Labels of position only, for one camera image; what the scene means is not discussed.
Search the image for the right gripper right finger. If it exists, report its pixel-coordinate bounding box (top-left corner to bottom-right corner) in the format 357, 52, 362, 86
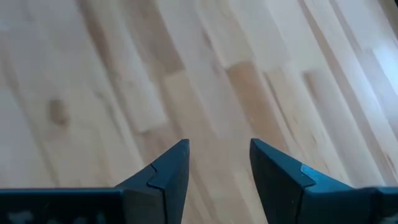
249, 138, 379, 224

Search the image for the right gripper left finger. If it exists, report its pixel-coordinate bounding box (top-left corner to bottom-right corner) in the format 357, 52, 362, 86
116, 138, 190, 224

